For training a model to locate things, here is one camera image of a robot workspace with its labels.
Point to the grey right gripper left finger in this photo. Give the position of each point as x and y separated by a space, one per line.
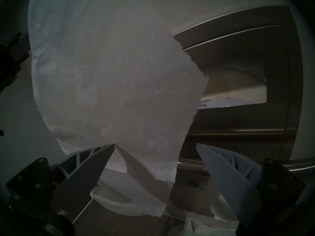
81 179

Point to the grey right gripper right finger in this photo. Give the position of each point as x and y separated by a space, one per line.
228 184

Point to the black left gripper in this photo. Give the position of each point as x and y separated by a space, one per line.
9 58

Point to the white paper seat cover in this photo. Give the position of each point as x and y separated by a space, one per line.
209 228
110 90

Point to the round dispenser lock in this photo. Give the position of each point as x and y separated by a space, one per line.
193 183

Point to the long steel grab bar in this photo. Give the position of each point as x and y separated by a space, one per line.
295 165

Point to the stainless steel wall dispenser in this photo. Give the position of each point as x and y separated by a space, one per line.
246 115

